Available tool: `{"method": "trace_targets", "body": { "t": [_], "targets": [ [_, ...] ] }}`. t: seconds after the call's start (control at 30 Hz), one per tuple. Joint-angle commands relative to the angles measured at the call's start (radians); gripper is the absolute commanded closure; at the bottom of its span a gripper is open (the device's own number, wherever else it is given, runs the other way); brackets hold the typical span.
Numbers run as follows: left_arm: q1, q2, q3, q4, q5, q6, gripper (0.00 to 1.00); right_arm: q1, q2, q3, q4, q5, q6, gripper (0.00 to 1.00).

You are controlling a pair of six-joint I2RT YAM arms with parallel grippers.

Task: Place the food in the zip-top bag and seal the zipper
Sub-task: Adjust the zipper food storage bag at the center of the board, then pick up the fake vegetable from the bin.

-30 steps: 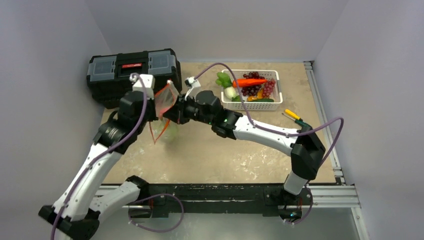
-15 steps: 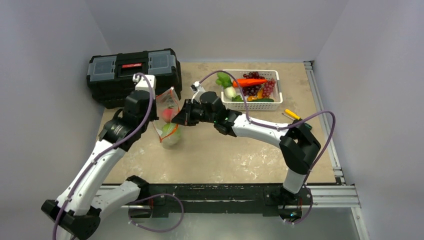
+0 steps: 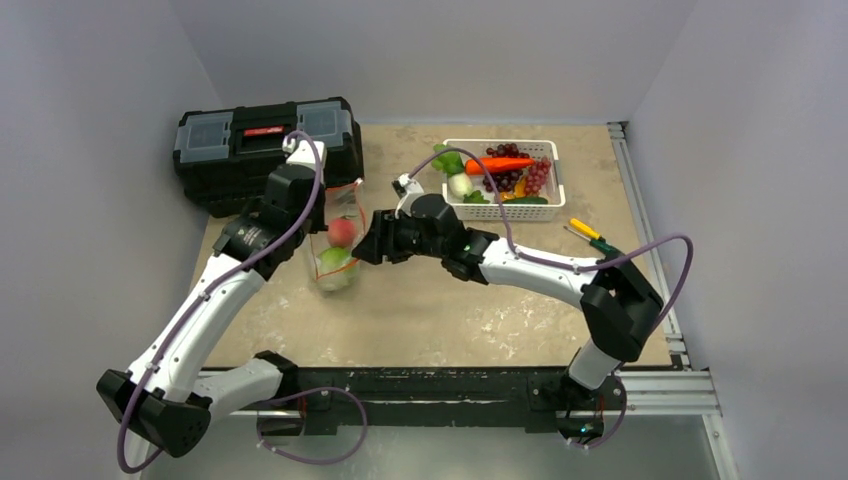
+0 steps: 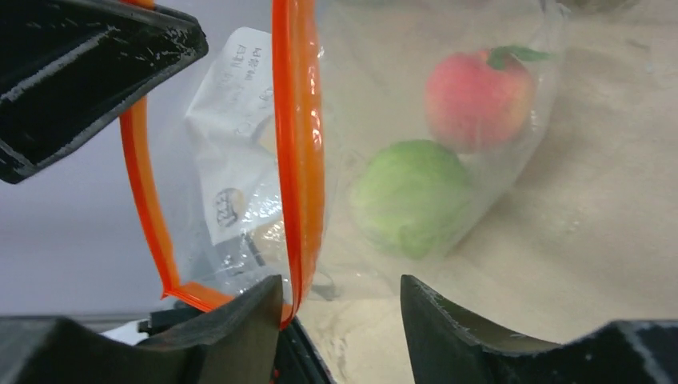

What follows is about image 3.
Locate pink peach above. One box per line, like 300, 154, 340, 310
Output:
326, 218, 357, 249

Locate green cabbage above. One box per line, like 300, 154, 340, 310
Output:
314, 247, 359, 292

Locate clear zip top bag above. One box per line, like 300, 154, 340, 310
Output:
307, 178, 367, 293

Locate orange carrot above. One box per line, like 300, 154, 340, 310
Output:
464, 157, 535, 176

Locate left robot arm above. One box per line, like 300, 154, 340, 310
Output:
96, 163, 324, 472

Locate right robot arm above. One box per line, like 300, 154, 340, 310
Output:
352, 194, 664, 407

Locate black toolbox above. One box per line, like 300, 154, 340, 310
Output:
172, 97, 365, 218

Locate white radish with leaves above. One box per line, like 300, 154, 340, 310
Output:
430, 144, 475, 198

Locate dark red grapes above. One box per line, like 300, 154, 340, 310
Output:
482, 143, 533, 193

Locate green cucumber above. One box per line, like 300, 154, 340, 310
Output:
505, 196, 549, 205

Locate orange pepper piece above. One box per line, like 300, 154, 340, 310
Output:
493, 177, 527, 203

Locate light red grapes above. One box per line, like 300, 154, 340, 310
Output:
524, 156, 551, 196

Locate white plastic basket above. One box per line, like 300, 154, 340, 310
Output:
442, 139, 566, 222

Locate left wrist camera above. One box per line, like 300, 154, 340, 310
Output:
282, 136, 327, 171

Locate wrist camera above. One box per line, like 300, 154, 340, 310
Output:
391, 174, 425, 215
282, 136, 327, 171

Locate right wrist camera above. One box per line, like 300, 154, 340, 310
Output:
391, 174, 425, 215

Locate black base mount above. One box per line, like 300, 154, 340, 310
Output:
246, 366, 627, 441

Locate yellow handled screwdriver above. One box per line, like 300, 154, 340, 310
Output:
568, 218, 605, 242

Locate green handled screwdriver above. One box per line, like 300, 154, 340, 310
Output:
565, 226, 622, 256

